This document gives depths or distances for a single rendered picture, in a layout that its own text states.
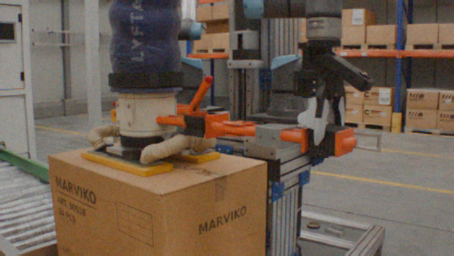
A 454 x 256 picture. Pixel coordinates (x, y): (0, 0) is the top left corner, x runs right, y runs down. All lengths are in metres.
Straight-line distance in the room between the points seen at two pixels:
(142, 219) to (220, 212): 0.21
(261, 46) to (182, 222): 1.01
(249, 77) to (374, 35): 6.72
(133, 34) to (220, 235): 0.59
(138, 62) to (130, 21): 0.11
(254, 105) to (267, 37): 0.30
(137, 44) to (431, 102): 7.20
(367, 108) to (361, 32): 1.53
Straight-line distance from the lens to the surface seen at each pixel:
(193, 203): 0.97
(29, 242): 1.75
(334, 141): 0.79
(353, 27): 8.45
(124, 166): 1.10
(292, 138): 0.84
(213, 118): 0.99
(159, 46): 1.12
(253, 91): 1.70
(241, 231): 1.14
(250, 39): 1.72
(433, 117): 8.01
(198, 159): 1.15
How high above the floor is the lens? 1.22
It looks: 8 degrees down
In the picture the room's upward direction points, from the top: straight up
